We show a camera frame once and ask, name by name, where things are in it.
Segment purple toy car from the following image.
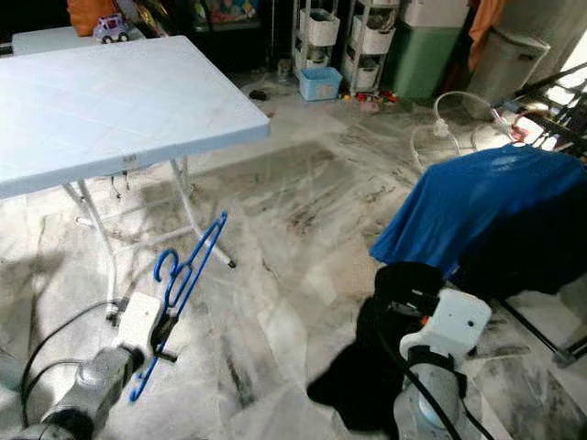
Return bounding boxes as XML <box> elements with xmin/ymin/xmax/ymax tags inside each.
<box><xmin>93</xmin><ymin>14</ymin><xmax>132</xmax><ymax>45</ymax></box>

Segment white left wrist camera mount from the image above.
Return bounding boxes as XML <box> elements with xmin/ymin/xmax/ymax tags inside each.
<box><xmin>117</xmin><ymin>291</ymin><xmax>175</xmax><ymax>357</ymax></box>

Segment bright blue shirt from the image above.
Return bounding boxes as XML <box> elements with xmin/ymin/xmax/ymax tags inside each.
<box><xmin>369</xmin><ymin>143</ymin><xmax>587</xmax><ymax>277</ymax></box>

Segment green hamper white lid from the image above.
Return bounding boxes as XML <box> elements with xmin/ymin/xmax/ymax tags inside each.
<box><xmin>381</xmin><ymin>0</ymin><xmax>471</xmax><ymax>101</ymax></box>

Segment orange bag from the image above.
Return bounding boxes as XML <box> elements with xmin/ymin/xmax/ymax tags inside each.
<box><xmin>67</xmin><ymin>0</ymin><xmax>121</xmax><ymax>38</ymax></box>

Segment small red floor toys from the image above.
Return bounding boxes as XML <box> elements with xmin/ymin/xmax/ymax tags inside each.
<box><xmin>349</xmin><ymin>87</ymin><xmax>400</xmax><ymax>107</ymax></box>

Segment large white folding table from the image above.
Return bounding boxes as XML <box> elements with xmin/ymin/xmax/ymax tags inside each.
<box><xmin>0</xmin><ymin>38</ymin><xmax>272</xmax><ymax>317</ymax></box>

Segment black metal drying rack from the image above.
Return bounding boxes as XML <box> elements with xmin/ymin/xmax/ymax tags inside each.
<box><xmin>495</xmin><ymin>60</ymin><xmax>587</xmax><ymax>368</ymax></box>

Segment orange hanging cloth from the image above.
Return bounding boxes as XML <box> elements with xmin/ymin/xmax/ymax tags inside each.
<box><xmin>468</xmin><ymin>0</ymin><xmax>508</xmax><ymax>73</ymax></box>

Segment grey trash bin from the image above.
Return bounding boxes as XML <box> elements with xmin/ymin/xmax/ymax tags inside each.
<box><xmin>465</xmin><ymin>26</ymin><xmax>552</xmax><ymax>107</ymax></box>

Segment light blue plastic basket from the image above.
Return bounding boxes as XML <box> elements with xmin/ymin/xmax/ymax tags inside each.
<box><xmin>298</xmin><ymin>66</ymin><xmax>344</xmax><ymax>102</ymax></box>

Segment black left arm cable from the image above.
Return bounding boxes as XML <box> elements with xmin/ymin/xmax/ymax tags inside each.
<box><xmin>19</xmin><ymin>302</ymin><xmax>126</xmax><ymax>428</ymax></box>
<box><xmin>26</xmin><ymin>359</ymin><xmax>98</xmax><ymax>406</ymax></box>

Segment dark navy garment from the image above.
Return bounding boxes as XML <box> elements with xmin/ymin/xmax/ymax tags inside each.
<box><xmin>306</xmin><ymin>261</ymin><xmax>447</xmax><ymax>437</ymax></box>

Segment white tubular floor frame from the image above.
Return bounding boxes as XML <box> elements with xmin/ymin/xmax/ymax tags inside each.
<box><xmin>410</xmin><ymin>90</ymin><xmax>516</xmax><ymax>181</ymax></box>

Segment small white table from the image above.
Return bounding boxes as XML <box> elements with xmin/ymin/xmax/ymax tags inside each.
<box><xmin>11</xmin><ymin>26</ymin><xmax>140</xmax><ymax>57</ymax></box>

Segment blue plastic hanger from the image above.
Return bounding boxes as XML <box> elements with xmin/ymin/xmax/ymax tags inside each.
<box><xmin>128</xmin><ymin>211</ymin><xmax>229</xmax><ymax>405</ymax></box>

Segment white drawer trolley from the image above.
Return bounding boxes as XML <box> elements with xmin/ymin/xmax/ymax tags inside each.
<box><xmin>293</xmin><ymin>0</ymin><xmax>343</xmax><ymax>76</ymax></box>
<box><xmin>341</xmin><ymin>0</ymin><xmax>397</xmax><ymax>93</ymax></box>

